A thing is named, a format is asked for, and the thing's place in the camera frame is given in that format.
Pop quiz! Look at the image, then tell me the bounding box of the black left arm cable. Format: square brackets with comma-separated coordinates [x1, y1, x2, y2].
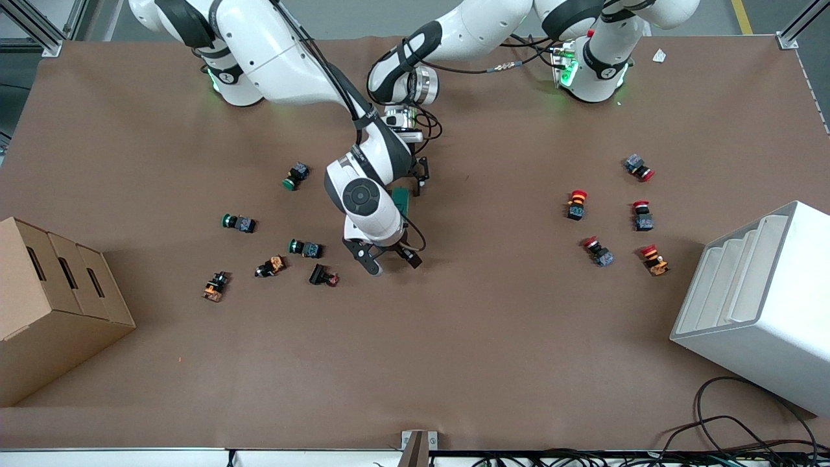
[428, 32, 565, 75]

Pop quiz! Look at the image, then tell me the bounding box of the white stepped storage bin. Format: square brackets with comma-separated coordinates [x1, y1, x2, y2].
[670, 200, 830, 417]

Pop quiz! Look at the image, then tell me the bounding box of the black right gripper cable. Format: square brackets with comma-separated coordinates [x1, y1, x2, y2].
[399, 211, 427, 254]

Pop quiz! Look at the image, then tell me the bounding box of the black cable bundle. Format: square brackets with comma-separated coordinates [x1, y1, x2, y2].
[447, 448, 830, 467]

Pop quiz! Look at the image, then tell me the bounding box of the aluminium frame post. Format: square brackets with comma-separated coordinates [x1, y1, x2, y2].
[777, 0, 830, 49]
[0, 0, 88, 58]

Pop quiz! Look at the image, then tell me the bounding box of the red button switch orange ring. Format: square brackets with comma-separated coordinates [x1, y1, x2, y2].
[565, 189, 589, 222]

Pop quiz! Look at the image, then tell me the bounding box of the brown cardboard box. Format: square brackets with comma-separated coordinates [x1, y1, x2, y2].
[0, 217, 137, 408]

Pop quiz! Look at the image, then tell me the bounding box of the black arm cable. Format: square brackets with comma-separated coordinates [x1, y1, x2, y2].
[428, 32, 565, 75]
[276, 0, 383, 147]

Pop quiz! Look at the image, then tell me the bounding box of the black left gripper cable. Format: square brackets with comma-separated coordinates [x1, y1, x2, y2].
[415, 106, 444, 156]

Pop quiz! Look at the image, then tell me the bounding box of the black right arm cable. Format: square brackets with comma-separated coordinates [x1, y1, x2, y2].
[276, 0, 383, 147]

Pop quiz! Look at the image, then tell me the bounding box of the red button switch orange body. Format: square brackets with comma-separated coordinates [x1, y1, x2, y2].
[640, 245, 670, 278]

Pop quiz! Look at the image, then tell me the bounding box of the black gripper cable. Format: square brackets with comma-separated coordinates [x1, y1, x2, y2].
[399, 211, 427, 254]
[415, 106, 444, 156]

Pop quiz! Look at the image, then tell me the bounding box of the metal table edge bracket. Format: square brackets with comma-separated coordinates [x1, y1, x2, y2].
[400, 429, 439, 467]

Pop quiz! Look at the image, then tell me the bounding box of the black looped floor cable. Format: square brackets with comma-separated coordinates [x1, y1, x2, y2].
[661, 376, 819, 455]

